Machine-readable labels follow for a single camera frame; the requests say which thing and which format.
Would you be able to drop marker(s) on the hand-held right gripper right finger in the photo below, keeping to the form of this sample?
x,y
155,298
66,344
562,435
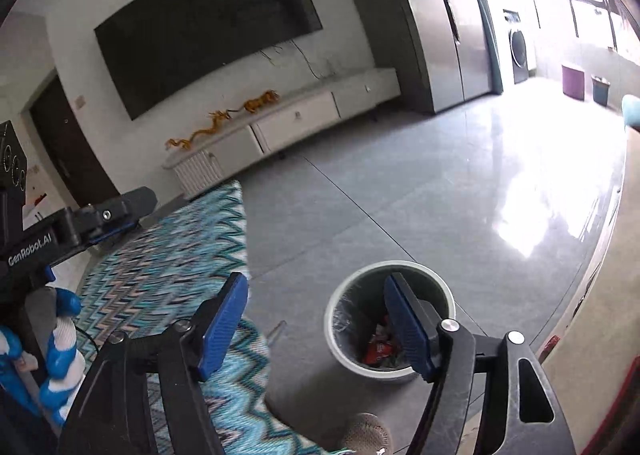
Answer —
x,y
407,330

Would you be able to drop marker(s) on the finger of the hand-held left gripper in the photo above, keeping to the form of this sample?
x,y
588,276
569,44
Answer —
x,y
115,210

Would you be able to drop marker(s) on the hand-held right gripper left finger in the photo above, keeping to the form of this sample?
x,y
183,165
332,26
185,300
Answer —
x,y
225,325

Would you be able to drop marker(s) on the red snack wrapper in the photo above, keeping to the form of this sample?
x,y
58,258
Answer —
x,y
377,352

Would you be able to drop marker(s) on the white round trash can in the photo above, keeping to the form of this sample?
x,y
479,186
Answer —
x,y
350,366

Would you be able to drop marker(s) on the person's left hand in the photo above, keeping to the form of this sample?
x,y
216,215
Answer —
x,y
62,335

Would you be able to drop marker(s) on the black bin liner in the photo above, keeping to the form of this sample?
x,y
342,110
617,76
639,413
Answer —
x,y
350,325

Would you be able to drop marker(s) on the zigzag patterned rug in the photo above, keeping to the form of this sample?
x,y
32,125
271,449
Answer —
x,y
165,275

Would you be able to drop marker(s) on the dark brown door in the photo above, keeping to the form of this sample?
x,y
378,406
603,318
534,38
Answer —
x,y
65,145

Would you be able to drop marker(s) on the grey knit shoe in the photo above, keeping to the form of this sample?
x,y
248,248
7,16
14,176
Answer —
x,y
365,435

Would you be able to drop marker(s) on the golden dragon figurine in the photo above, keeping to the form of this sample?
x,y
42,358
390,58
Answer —
x,y
200,134

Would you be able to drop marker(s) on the golden tiger figurine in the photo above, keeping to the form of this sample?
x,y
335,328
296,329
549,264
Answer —
x,y
261,101

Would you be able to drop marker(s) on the coffee table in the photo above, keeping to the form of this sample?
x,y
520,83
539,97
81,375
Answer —
x,y
600,285

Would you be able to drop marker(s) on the white television cabinet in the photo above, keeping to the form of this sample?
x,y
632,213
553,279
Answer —
x,y
295,120

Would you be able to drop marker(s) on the purple stool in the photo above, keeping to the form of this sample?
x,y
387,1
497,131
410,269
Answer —
x,y
573,82

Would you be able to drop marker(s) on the washing machine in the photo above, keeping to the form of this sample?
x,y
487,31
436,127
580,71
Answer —
x,y
517,50

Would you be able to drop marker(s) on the grey refrigerator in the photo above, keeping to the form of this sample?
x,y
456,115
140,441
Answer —
x,y
435,25

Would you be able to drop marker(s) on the teal waste bin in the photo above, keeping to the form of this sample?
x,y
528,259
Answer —
x,y
601,92

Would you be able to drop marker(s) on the teal chair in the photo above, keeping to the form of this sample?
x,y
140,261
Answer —
x,y
632,112

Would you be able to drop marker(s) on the wall light switch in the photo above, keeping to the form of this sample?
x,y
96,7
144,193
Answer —
x,y
79,102

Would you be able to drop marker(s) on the black wall television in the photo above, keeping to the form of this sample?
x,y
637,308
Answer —
x,y
210,25

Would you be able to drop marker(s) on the window frame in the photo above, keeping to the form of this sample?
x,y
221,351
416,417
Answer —
x,y
590,20

